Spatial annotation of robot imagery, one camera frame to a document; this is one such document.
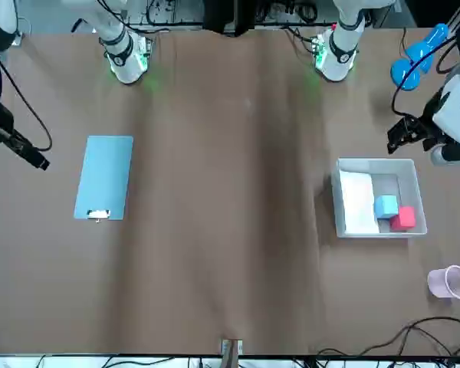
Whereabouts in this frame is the red cube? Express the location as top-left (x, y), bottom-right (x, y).
top-left (389, 205), bottom-right (417, 232)

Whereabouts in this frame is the white plastic bin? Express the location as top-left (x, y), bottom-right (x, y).
top-left (331, 157), bottom-right (429, 240)

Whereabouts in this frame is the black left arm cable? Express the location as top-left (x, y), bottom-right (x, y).
top-left (391, 22), bottom-right (460, 117)

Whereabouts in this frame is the light blue cube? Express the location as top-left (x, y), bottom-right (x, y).
top-left (373, 195), bottom-right (399, 221)

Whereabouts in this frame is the long black table cable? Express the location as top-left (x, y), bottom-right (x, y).
top-left (315, 315), bottom-right (460, 360)

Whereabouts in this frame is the blue clipboard with silver clip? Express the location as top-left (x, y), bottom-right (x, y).
top-left (73, 135), bottom-right (135, 224)

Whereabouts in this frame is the grey table edge bracket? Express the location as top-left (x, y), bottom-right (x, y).
top-left (221, 338), bottom-right (244, 368)

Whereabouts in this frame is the black central post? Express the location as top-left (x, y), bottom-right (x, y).
top-left (202, 0), bottom-right (256, 38)

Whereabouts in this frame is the blue plastic object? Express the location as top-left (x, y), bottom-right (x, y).
top-left (390, 23), bottom-right (450, 92)

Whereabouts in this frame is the pink plastic cup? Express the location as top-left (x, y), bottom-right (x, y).
top-left (426, 264), bottom-right (460, 301)

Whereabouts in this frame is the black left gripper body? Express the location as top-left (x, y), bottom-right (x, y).
top-left (417, 91), bottom-right (452, 151)

